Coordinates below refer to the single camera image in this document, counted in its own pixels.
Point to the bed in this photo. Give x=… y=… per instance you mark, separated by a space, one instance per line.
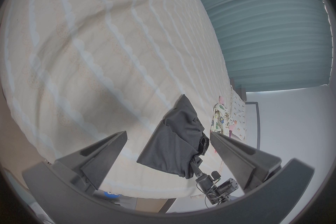
x=91 y=47

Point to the grey bedside table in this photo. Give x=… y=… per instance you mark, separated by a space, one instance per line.
x=239 y=91

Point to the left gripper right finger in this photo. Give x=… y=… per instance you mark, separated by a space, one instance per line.
x=244 y=162

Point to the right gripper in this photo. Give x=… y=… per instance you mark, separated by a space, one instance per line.
x=204 y=182

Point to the black T-shirt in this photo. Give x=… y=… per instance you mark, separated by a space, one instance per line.
x=173 y=144

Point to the white printed garment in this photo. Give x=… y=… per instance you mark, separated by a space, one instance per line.
x=221 y=118

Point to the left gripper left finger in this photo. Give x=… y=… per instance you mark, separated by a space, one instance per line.
x=94 y=160

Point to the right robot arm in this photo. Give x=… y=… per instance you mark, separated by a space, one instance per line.
x=228 y=185

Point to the white printed pillow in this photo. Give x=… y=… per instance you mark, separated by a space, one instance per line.
x=240 y=115

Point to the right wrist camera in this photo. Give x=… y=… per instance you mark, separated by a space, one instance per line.
x=215 y=175

